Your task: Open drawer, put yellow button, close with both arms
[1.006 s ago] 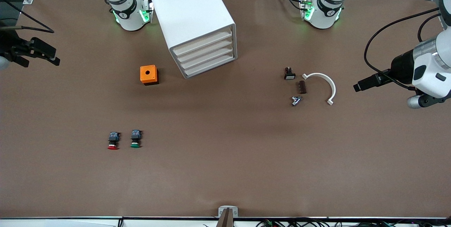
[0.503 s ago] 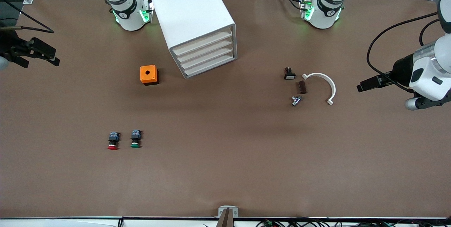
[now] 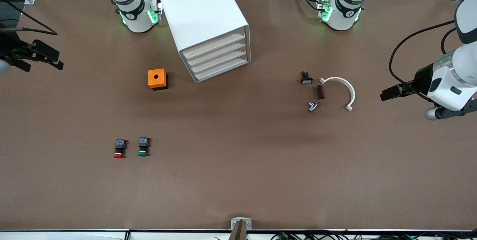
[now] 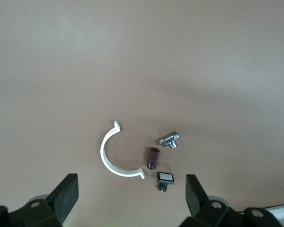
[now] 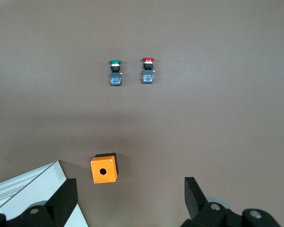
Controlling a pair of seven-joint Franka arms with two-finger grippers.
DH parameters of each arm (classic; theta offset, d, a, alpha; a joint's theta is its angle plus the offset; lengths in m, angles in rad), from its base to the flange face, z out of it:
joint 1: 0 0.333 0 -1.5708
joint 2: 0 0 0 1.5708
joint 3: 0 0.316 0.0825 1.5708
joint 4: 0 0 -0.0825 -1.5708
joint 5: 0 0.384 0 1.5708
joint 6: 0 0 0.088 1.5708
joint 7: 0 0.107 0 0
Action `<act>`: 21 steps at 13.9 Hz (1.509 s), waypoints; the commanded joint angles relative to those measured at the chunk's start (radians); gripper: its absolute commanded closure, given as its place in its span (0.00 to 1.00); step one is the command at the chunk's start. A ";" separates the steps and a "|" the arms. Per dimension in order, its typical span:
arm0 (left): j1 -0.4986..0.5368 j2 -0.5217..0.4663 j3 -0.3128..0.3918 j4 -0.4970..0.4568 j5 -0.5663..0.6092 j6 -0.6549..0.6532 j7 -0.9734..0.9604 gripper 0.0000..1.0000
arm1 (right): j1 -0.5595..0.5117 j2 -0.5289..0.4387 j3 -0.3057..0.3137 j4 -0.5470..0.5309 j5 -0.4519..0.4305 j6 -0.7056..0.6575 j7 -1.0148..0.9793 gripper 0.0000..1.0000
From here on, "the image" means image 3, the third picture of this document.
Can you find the brown table mat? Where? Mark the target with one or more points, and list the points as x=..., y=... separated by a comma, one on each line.
x=238, y=176

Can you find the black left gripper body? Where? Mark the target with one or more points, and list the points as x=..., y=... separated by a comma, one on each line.
x=422, y=78

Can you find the silver metal fitting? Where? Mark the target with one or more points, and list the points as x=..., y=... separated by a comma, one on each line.
x=313, y=106

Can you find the red push button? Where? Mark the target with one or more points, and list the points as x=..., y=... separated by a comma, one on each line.
x=119, y=148

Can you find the black switch with white face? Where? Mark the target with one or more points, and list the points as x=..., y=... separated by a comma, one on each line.
x=306, y=80

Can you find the brown terminal block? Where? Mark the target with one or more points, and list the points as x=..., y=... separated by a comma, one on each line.
x=318, y=92

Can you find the orange button enclosure box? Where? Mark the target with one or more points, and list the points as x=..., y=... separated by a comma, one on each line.
x=156, y=83

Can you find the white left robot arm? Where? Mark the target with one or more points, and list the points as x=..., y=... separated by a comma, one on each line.
x=447, y=83

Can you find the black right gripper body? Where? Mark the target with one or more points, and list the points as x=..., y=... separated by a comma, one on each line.
x=10, y=49

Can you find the white curved plastic bracket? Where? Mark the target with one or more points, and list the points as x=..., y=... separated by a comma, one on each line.
x=337, y=79

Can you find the green push button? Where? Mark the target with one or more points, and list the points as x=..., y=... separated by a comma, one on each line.
x=143, y=147

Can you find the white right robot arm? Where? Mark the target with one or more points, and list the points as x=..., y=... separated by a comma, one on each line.
x=138, y=24

